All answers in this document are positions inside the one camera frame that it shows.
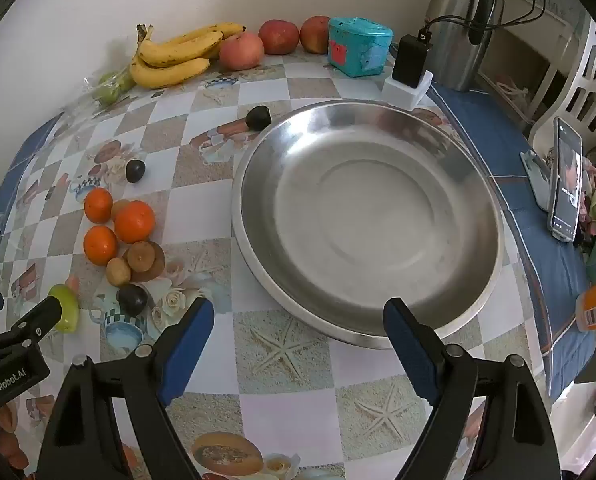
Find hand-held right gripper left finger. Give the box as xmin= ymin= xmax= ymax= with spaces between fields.
xmin=35 ymin=297 xmax=216 ymax=480

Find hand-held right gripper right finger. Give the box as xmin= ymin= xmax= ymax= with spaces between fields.
xmin=383 ymin=297 xmax=563 ymax=480

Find light green fruit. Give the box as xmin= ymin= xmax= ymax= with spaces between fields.
xmin=47 ymin=284 xmax=80 ymax=333

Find round orange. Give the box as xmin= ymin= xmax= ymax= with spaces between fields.
xmin=83 ymin=225 xmax=119 ymax=267
xmin=114 ymin=200 xmax=157 ymax=244
xmin=83 ymin=187 xmax=114 ymax=225

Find stainless steel basin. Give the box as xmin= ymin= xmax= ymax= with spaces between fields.
xmin=231 ymin=99 xmax=506 ymax=350

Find checked printed tablecloth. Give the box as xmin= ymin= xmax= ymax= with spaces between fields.
xmin=0 ymin=52 xmax=596 ymax=480

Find white phone stand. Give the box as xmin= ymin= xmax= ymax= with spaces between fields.
xmin=521 ymin=149 xmax=553 ymax=212

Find smartphone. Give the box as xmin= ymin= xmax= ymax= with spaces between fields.
xmin=548 ymin=116 xmax=584 ymax=242

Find clear box of green fruit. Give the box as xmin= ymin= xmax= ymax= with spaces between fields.
xmin=60 ymin=62 xmax=139 ymax=111

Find white plastic bag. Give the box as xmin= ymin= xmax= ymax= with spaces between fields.
xmin=495 ymin=80 xmax=528 ymax=111

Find yellow banana bunch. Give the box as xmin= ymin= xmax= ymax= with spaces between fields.
xmin=129 ymin=22 xmax=247 ymax=89

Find black power adapter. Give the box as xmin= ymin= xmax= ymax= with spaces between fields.
xmin=391 ymin=34 xmax=433 ymax=88

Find red apple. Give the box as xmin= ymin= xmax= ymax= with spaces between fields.
xmin=220 ymin=31 xmax=265 ymax=71
xmin=300 ymin=15 xmax=331 ymax=55
xmin=258 ymin=20 xmax=300 ymax=55

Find teal storage box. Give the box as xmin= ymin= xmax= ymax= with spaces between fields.
xmin=327 ymin=16 xmax=395 ymax=79

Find stainless steel kettle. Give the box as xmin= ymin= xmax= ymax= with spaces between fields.
xmin=424 ymin=0 xmax=503 ymax=92

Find white plastic chair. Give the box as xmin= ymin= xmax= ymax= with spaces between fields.
xmin=528 ymin=15 xmax=596 ymax=161

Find black cables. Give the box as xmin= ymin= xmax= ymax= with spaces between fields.
xmin=418 ymin=0 xmax=551 ymax=41

